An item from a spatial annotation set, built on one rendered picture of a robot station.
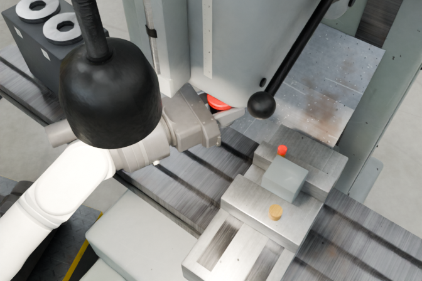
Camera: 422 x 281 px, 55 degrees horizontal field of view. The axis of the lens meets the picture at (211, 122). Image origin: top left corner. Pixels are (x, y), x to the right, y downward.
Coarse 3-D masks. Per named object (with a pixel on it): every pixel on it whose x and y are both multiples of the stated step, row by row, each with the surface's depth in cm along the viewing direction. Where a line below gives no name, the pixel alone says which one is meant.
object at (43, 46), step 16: (32, 0) 88; (48, 0) 88; (64, 0) 90; (16, 16) 87; (32, 16) 85; (48, 16) 85; (64, 16) 85; (16, 32) 88; (32, 32) 84; (48, 32) 82; (64, 32) 82; (80, 32) 82; (32, 48) 87; (48, 48) 81; (64, 48) 81; (32, 64) 96; (48, 64) 86; (48, 80) 94
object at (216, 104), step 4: (208, 96) 65; (208, 100) 65; (212, 100) 65; (216, 100) 65; (212, 104) 64; (216, 104) 64; (220, 104) 64; (224, 104) 64; (216, 108) 65; (220, 108) 64; (224, 108) 64; (228, 108) 65
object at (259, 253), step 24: (264, 144) 76; (288, 144) 81; (312, 144) 81; (264, 168) 77; (312, 168) 73; (336, 168) 78; (312, 192) 73; (216, 216) 72; (216, 240) 69; (240, 240) 69; (264, 240) 69; (192, 264) 67; (216, 264) 67; (240, 264) 67; (264, 264) 67; (288, 264) 67
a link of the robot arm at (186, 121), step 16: (176, 96) 65; (192, 96) 65; (176, 112) 63; (192, 112) 63; (208, 112) 63; (160, 128) 60; (176, 128) 61; (192, 128) 61; (208, 128) 61; (144, 144) 59; (160, 144) 60; (176, 144) 63; (192, 144) 64; (208, 144) 63; (144, 160) 60
